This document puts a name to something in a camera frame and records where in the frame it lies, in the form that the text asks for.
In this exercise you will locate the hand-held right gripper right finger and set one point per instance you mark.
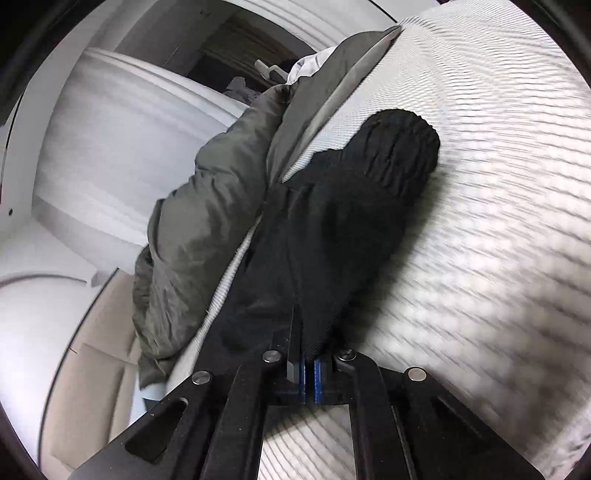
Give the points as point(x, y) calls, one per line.
point(317, 376)

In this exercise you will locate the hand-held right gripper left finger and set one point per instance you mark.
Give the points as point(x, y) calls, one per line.
point(301, 374)

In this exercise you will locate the black pants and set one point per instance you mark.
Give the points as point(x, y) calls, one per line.
point(323, 230)

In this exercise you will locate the light blue pillow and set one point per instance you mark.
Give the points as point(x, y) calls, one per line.
point(143, 399)

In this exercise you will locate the grey duvet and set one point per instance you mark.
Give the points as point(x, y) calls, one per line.
point(207, 207)

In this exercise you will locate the beige padded headboard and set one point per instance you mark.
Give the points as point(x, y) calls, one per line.
point(92, 369)

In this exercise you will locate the white honeycomb mattress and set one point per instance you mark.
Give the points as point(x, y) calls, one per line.
point(485, 184)

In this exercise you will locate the white curtain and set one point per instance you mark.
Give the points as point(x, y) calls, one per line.
point(115, 138)
point(332, 21)

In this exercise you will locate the white chair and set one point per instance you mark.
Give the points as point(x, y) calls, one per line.
point(270, 69)

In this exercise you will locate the white crumpled cloth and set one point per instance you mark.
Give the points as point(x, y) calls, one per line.
point(309, 64)

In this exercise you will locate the olive striped curtain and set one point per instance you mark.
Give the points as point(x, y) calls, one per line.
point(249, 39)

